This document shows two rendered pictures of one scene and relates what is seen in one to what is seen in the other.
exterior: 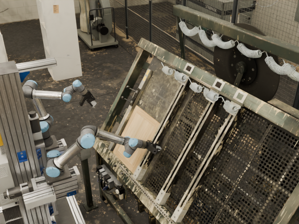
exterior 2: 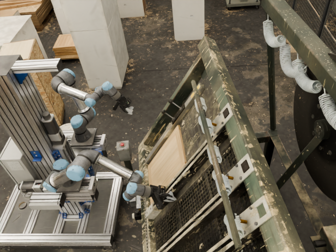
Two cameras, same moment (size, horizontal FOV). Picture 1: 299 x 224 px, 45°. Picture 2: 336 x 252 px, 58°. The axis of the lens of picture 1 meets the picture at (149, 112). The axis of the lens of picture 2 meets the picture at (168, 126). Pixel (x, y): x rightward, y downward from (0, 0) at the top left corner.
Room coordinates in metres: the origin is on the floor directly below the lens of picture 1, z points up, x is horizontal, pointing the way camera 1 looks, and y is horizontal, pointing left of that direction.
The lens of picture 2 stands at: (1.66, -0.74, 3.09)
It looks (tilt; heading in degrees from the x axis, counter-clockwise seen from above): 45 degrees down; 33
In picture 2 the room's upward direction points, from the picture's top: 7 degrees counter-clockwise
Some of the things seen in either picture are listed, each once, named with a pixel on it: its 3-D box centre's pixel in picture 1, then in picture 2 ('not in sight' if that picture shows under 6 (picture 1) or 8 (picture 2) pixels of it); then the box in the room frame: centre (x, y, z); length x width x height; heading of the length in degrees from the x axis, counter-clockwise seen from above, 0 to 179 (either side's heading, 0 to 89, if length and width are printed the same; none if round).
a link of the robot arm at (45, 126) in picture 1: (43, 129); (78, 123); (2.96, 1.07, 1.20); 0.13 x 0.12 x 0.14; 0
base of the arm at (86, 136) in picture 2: (45, 139); (81, 133); (2.96, 1.07, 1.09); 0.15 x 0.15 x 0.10
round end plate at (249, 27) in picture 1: (241, 67); (323, 129); (3.00, -0.85, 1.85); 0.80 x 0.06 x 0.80; 34
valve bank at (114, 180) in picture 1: (108, 181); (134, 197); (2.76, 0.42, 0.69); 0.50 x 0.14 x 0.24; 34
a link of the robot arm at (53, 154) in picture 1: (54, 158); (62, 168); (2.50, 0.86, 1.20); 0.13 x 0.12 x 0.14; 10
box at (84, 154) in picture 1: (82, 150); (124, 151); (3.09, 0.73, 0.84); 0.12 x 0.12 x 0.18; 34
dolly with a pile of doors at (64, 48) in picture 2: not in sight; (70, 48); (5.31, 3.60, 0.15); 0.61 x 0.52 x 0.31; 25
